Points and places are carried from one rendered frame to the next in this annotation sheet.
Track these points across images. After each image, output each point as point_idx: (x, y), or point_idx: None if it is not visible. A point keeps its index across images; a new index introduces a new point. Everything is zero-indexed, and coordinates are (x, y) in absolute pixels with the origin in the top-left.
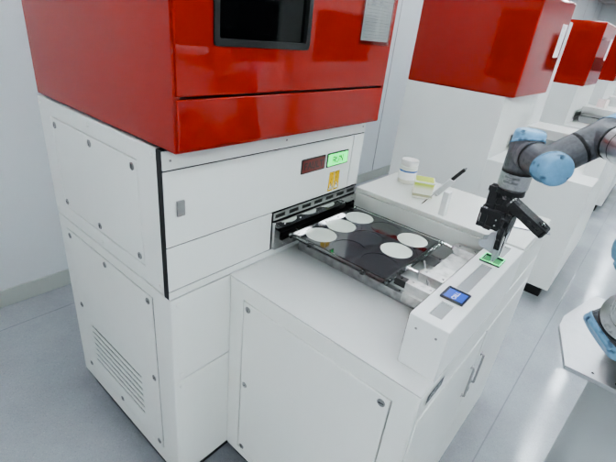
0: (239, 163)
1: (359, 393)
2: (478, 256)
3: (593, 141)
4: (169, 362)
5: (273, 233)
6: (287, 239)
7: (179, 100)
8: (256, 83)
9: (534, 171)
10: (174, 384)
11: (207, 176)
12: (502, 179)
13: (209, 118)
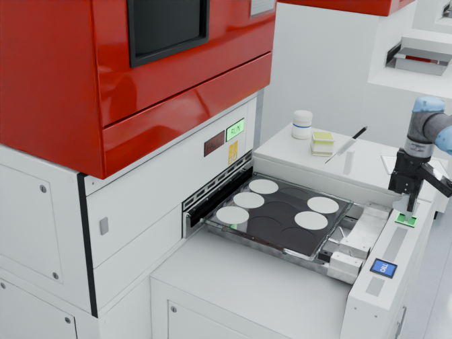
0: (151, 165)
1: None
2: (393, 217)
3: None
4: None
5: (184, 222)
6: (197, 224)
7: (104, 129)
8: (166, 89)
9: (441, 144)
10: None
11: (124, 187)
12: (409, 146)
13: (129, 136)
